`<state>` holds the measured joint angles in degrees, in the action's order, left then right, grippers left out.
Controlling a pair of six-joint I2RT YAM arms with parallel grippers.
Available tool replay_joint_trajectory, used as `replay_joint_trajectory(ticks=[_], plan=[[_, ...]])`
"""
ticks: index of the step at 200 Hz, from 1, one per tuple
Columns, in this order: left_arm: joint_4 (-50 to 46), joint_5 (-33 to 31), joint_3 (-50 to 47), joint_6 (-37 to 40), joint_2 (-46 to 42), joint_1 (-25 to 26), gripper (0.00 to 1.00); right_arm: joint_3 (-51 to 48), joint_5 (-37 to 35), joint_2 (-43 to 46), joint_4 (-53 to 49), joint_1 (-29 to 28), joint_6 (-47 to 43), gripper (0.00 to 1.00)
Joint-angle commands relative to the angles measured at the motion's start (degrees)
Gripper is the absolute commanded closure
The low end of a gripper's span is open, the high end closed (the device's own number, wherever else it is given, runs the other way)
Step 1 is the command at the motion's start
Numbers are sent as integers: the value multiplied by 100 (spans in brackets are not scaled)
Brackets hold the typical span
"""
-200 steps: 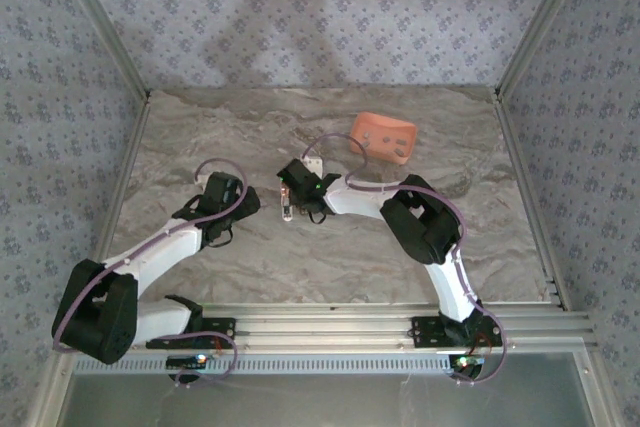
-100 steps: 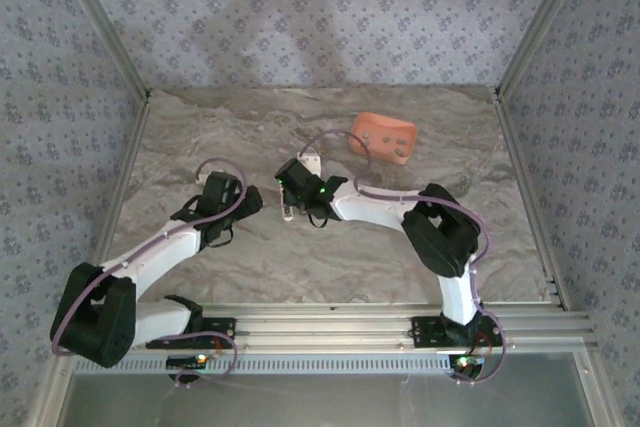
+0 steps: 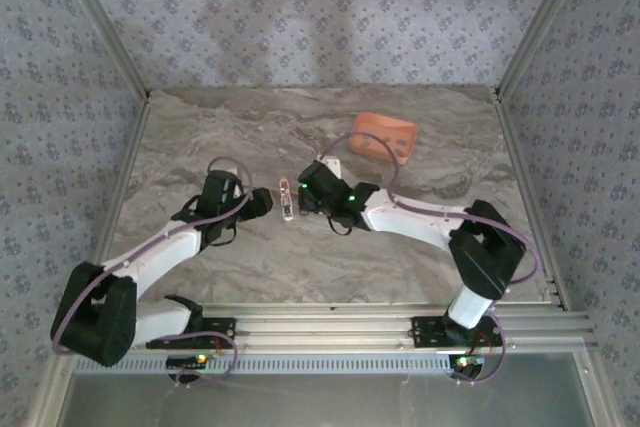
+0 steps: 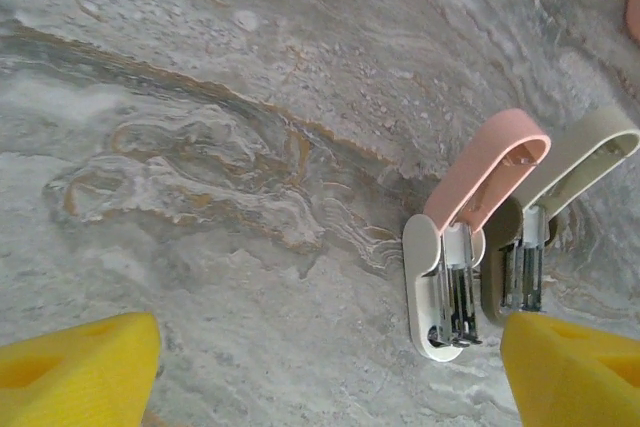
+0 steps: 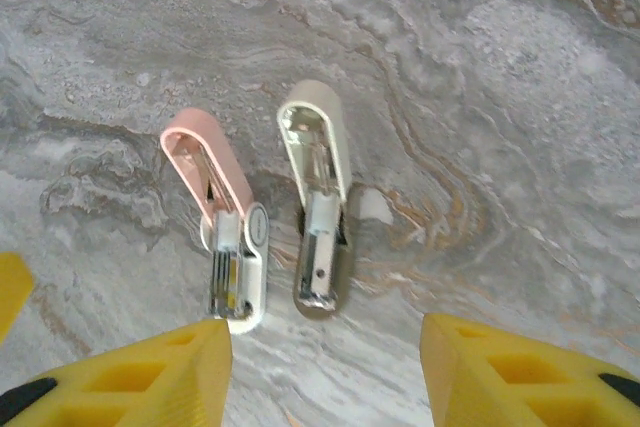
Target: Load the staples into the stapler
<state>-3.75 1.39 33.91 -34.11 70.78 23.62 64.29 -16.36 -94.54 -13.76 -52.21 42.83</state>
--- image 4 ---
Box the small silver USB stick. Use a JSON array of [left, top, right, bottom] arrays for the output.
[[479, 105, 640, 326]]

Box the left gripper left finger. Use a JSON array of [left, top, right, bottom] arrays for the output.
[[0, 311, 164, 427]]

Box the small white USB stick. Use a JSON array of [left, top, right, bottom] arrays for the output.
[[402, 107, 552, 363]]

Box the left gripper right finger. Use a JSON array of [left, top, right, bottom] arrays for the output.
[[501, 311, 640, 427]]

